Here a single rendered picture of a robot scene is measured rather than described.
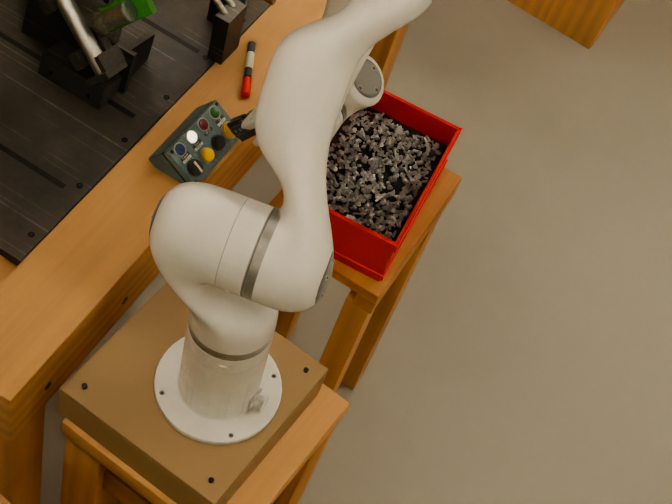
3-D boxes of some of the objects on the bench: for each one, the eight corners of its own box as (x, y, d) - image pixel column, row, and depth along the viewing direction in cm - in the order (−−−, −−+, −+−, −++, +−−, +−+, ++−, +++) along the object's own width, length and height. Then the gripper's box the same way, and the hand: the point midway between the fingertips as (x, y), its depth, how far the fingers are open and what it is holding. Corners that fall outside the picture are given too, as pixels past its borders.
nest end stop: (108, 74, 215) (128, 65, 212) (88, 87, 210) (108, 79, 207) (105, 67, 214) (125, 59, 212) (85, 81, 210) (105, 72, 207)
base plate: (357, -80, 257) (359, -88, 256) (20, 268, 194) (20, 260, 192) (190, -175, 263) (191, -184, 261) (-190, 132, 200) (-192, 124, 198)
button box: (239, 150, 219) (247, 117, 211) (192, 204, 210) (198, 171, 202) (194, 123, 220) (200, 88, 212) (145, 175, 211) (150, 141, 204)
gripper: (312, 57, 201) (244, 86, 214) (264, 111, 192) (196, 137, 206) (338, 94, 203) (269, 120, 217) (292, 148, 195) (223, 172, 208)
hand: (241, 126), depth 210 cm, fingers closed
